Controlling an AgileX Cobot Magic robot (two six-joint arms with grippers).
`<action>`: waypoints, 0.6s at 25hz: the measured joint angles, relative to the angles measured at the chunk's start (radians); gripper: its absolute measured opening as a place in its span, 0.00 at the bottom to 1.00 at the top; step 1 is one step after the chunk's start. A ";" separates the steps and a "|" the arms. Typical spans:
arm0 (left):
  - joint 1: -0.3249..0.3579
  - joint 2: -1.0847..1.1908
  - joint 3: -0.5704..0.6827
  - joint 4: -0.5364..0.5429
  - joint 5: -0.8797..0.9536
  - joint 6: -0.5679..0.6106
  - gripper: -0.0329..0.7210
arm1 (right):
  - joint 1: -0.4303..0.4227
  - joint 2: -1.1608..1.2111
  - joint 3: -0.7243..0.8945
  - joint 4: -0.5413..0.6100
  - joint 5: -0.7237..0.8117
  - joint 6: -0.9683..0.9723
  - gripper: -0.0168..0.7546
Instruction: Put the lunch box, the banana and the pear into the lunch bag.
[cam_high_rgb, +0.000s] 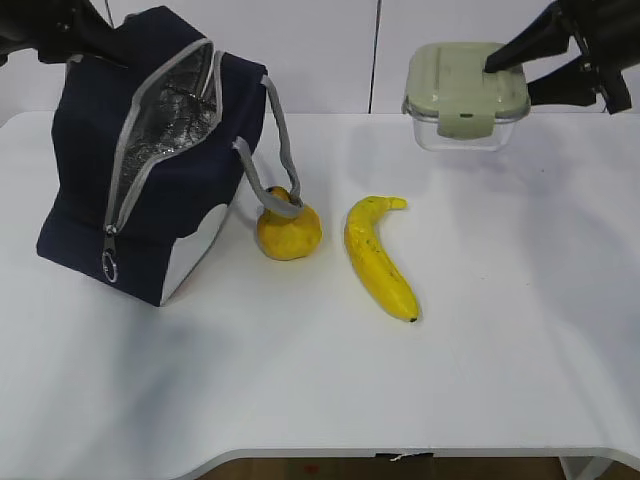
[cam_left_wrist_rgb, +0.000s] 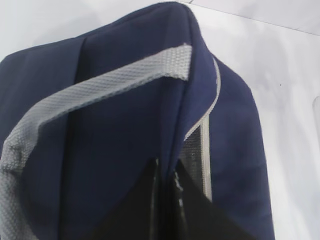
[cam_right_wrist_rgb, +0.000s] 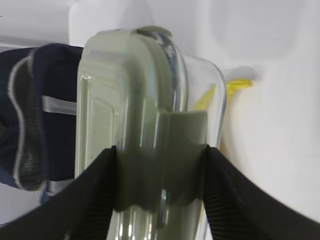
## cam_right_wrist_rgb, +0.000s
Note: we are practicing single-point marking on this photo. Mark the navy insulated lunch bag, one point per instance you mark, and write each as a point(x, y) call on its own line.
point(38, 104)

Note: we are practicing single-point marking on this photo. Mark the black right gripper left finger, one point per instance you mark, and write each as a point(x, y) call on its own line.
point(82, 211)

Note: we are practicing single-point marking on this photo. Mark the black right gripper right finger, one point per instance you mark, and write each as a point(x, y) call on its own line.
point(237, 209)

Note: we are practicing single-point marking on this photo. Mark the glass container green lid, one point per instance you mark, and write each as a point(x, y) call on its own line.
point(159, 108)

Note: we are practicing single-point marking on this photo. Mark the yellow banana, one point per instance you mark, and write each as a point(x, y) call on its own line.
point(233, 87)

